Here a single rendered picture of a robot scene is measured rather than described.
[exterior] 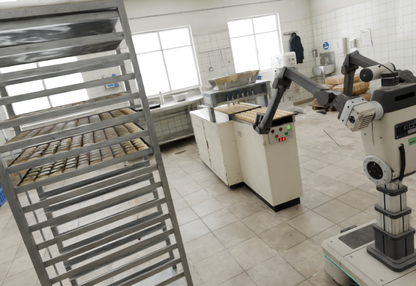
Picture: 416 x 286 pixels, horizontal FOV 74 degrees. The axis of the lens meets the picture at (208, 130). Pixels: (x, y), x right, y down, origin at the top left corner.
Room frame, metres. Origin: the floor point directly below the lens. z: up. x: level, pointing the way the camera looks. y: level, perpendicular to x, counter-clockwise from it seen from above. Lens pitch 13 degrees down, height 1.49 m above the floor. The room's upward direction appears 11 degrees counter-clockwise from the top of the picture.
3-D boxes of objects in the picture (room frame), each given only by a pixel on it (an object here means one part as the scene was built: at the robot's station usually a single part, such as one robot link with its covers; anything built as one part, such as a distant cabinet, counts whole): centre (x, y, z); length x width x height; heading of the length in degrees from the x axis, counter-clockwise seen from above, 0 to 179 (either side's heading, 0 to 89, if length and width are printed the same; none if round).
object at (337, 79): (5.89, -3.07, 0.62); 0.72 x 0.42 x 0.17; 27
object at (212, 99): (3.21, -0.41, 1.01); 0.72 x 0.33 x 0.34; 105
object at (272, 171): (2.72, -0.54, 0.45); 0.70 x 0.34 x 0.90; 15
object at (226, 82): (3.21, -0.41, 1.25); 0.56 x 0.29 x 0.14; 105
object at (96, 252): (1.56, 0.70, 0.51); 0.64 x 0.03 x 0.03; 111
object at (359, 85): (5.66, -3.12, 0.47); 0.72 x 0.42 x 0.17; 116
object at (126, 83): (1.70, 0.43, 0.97); 0.03 x 0.03 x 1.70; 21
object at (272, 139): (2.37, -0.63, 0.77); 0.24 x 0.04 x 0.14; 105
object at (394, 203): (1.31, -0.89, 0.49); 0.11 x 0.11 x 0.40; 14
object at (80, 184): (1.56, 0.70, 0.96); 0.64 x 0.03 x 0.03; 111
